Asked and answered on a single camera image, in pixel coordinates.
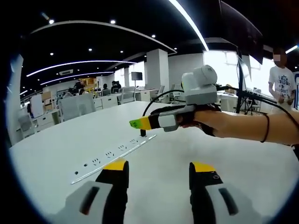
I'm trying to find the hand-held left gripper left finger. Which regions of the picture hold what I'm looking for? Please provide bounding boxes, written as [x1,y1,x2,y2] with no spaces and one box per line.
[52,160,129,224]

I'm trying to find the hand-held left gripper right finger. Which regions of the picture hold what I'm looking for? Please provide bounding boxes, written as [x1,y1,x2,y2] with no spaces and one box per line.
[189,161,257,224]

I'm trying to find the black USB data cable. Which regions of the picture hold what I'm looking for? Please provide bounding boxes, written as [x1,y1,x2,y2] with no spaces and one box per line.
[139,90,186,138]

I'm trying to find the white desk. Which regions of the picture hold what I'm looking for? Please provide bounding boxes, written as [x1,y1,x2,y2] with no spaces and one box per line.
[9,100,299,224]

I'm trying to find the silver desk power strip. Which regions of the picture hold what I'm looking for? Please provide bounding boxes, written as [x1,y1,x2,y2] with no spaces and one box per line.
[71,134,157,185]

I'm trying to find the person's right hand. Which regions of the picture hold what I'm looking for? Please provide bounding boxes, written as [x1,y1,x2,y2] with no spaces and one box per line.
[177,104,223,137]

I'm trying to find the black monitor stand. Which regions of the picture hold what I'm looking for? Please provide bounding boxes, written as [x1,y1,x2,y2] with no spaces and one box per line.
[235,46,249,115]

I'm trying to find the black screen on stand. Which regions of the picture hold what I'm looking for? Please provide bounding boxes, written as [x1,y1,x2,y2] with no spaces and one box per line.
[131,71,143,88]

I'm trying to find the curved ceiling light strip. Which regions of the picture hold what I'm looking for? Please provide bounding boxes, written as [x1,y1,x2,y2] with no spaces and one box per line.
[167,0,210,51]

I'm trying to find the dark hanging monitor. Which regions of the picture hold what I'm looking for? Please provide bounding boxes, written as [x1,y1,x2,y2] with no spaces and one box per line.
[219,0,265,65]

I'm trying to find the black wristband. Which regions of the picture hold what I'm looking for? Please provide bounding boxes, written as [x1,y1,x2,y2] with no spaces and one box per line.
[260,114,271,143]

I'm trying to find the cardboard boxes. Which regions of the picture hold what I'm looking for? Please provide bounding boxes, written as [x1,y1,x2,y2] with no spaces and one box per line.
[42,91,54,112]

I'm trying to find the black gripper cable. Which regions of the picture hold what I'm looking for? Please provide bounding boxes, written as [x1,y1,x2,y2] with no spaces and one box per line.
[215,84,299,129]

